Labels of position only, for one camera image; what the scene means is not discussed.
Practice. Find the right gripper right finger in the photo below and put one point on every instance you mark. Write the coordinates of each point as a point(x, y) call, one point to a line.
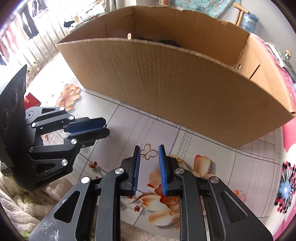
point(209, 210)

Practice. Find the floral table cloth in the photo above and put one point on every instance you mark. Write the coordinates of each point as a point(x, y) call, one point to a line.
point(252, 172)

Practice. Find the gold butterfly pendant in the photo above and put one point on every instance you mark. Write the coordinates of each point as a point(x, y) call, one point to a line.
point(147, 152)

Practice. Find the blue water bottle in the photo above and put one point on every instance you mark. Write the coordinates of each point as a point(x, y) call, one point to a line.
point(249, 22)

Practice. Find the pink floral quilt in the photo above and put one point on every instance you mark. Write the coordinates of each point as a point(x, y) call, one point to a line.
point(281, 221)

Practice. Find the gold knot charm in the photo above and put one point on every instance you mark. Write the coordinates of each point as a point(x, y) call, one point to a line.
point(179, 160)

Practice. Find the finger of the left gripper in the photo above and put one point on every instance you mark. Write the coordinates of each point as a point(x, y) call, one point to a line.
point(87, 138)
point(82, 125)

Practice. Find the brown cardboard box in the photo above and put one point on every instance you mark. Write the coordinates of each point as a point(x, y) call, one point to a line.
point(222, 81)

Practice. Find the red gift box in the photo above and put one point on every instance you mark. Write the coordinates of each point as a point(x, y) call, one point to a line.
point(31, 101)

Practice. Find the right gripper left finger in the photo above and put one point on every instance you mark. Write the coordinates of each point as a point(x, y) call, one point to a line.
point(91, 209)

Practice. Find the black camera module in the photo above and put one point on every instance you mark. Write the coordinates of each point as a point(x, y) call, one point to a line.
point(12, 115)

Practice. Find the teal floral hanging cloth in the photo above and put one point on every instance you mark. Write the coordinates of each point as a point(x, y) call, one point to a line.
point(213, 8)

